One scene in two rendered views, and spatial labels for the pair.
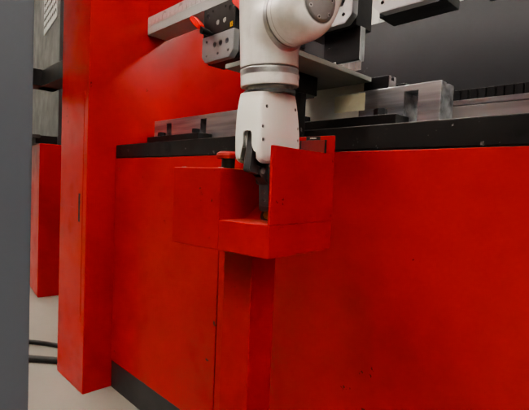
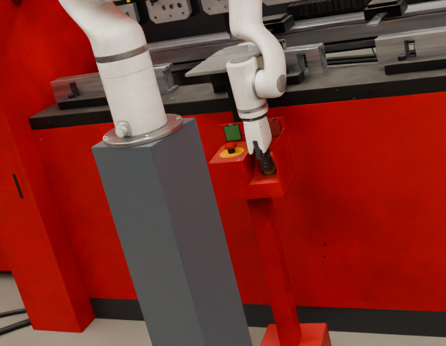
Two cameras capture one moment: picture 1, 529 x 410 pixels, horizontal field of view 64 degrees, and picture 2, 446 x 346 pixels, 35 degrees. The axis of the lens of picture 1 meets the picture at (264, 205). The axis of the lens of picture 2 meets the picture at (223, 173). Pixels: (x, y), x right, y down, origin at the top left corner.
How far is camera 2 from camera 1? 1.51 m
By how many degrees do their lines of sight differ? 24
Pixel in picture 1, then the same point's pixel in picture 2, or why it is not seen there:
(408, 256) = (330, 158)
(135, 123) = (32, 89)
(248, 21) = (242, 90)
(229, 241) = (258, 193)
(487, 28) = not seen: outside the picture
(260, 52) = (252, 104)
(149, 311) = not seen: hidden behind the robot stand
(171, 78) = (39, 29)
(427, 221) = (335, 139)
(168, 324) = not seen: hidden behind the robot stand
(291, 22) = (272, 95)
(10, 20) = (201, 160)
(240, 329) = (267, 230)
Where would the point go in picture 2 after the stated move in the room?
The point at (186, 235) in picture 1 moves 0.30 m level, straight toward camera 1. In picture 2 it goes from (228, 196) to (290, 223)
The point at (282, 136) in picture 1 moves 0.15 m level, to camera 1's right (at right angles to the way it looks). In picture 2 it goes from (267, 134) to (314, 118)
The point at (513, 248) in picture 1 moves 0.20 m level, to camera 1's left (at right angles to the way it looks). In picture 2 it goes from (379, 145) to (320, 167)
